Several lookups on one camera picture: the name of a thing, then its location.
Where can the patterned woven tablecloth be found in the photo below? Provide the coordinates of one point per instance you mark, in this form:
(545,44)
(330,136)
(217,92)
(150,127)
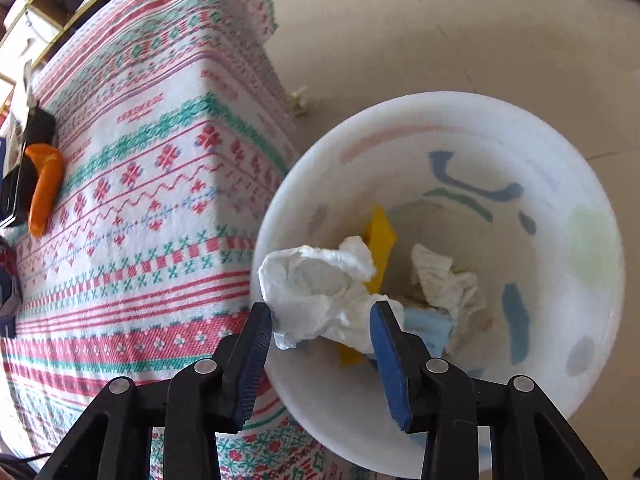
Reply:
(150,160)

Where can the light blue sponge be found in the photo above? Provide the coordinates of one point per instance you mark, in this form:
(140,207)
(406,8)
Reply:
(425,325)

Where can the white plastic bin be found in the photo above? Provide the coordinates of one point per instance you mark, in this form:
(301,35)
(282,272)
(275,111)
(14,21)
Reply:
(550,185)

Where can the crumpled printed paper towel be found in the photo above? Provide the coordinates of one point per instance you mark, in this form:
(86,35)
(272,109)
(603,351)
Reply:
(440,280)

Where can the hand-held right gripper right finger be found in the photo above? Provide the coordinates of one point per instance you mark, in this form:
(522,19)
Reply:
(390,365)

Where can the black plastic tray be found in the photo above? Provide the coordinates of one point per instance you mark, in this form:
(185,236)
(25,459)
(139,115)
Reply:
(37,127)

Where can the dark crumpled packet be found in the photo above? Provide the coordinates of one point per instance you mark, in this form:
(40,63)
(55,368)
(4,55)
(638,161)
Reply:
(9,280)

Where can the yellow paper scrap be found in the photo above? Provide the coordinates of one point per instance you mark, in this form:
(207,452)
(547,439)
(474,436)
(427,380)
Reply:
(380,235)

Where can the orange plastic piece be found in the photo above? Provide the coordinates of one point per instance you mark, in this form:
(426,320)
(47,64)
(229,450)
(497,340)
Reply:
(45,185)

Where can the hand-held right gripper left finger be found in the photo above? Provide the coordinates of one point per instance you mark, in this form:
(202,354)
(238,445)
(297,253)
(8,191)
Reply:
(250,360)

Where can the white tissue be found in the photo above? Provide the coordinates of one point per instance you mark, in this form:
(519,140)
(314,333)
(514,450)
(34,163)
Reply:
(310,285)

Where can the small crumpled paper ball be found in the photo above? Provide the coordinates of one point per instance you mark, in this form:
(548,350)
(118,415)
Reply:
(299,100)

